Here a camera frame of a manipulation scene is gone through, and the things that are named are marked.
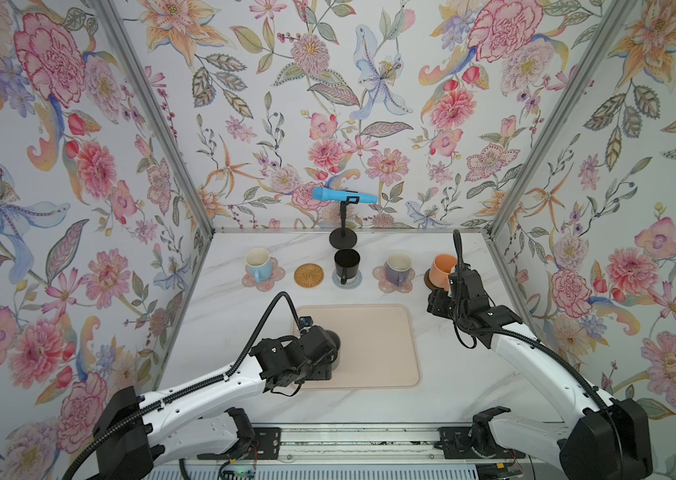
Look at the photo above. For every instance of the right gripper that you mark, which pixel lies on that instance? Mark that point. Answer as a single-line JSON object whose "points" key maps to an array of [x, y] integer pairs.
{"points": [[436, 301]]}

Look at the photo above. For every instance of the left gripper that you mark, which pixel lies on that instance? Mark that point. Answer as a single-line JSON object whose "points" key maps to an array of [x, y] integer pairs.
{"points": [[326, 371]]}

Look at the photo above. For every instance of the orange cup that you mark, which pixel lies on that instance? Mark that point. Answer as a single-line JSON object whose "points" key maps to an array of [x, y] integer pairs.
{"points": [[441, 268]]}

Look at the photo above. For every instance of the brown wooden round coaster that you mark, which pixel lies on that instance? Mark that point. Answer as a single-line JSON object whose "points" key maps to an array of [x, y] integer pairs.
{"points": [[429, 284]]}

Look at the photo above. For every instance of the white cup with purple outside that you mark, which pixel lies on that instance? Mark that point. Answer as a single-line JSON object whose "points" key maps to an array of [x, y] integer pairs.
{"points": [[397, 268]]}

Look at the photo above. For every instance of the woven rattan round coaster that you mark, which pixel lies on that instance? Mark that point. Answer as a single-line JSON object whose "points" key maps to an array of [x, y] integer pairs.
{"points": [[309, 275]]}

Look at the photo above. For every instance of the light blue cup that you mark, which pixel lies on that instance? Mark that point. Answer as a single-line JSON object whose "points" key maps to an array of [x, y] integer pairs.
{"points": [[259, 264]]}

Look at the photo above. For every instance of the blue woven round coaster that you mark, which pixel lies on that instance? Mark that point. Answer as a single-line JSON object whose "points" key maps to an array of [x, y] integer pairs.
{"points": [[352, 283]]}

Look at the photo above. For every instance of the black cup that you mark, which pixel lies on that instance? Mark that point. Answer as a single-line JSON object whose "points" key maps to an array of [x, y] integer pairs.
{"points": [[347, 263]]}

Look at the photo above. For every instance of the grey cup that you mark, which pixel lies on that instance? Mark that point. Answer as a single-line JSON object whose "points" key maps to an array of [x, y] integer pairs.
{"points": [[334, 357]]}

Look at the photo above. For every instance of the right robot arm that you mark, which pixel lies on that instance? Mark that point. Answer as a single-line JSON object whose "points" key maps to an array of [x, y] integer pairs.
{"points": [[598, 437]]}

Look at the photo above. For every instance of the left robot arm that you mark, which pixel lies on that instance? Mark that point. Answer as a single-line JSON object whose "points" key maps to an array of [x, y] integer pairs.
{"points": [[136, 432]]}

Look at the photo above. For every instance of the pink flower silicone coaster right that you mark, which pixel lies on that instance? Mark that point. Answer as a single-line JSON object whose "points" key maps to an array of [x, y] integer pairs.
{"points": [[386, 287]]}

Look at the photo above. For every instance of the pink flower silicone coaster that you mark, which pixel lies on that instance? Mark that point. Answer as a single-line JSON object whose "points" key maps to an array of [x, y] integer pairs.
{"points": [[386, 287], [278, 274]]}

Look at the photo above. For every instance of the pink flower silicone coaster left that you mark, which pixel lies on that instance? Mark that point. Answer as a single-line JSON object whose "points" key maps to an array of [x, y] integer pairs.
{"points": [[278, 274]]}

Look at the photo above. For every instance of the beige silicone tray mat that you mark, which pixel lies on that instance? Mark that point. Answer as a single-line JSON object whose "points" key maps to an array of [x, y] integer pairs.
{"points": [[377, 349]]}

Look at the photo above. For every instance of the black microphone stand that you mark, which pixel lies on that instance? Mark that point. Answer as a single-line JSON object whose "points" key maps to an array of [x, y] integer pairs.
{"points": [[344, 237]]}

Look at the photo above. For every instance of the blue microphone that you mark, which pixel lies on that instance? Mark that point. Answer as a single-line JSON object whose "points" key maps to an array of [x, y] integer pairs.
{"points": [[323, 194]]}

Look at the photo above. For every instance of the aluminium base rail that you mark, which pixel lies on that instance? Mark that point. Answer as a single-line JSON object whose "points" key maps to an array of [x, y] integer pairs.
{"points": [[374, 447]]}

